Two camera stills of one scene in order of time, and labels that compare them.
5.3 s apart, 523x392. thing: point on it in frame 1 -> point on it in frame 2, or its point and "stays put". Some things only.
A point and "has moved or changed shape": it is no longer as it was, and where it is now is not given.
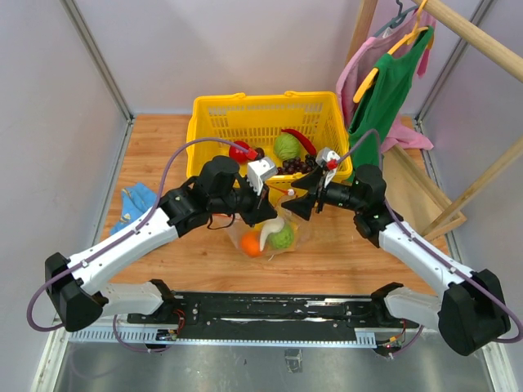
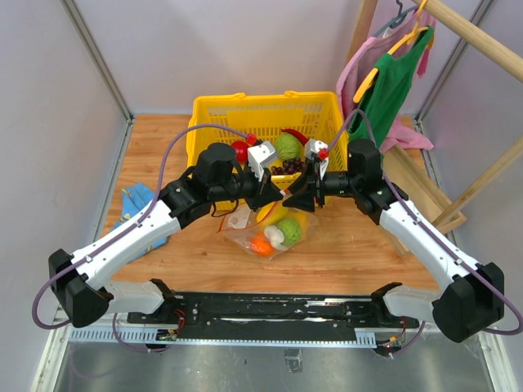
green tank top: (377, 112) stays put
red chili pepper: (308, 144) stays put
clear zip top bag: (286, 232) stays put
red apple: (237, 154) stays put
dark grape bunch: (294, 167) stays put
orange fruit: (250, 243) -> (261, 245)
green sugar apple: (283, 238) -> (292, 230)
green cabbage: (287, 146) stays put
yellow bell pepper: (295, 225) has moved or changed shape
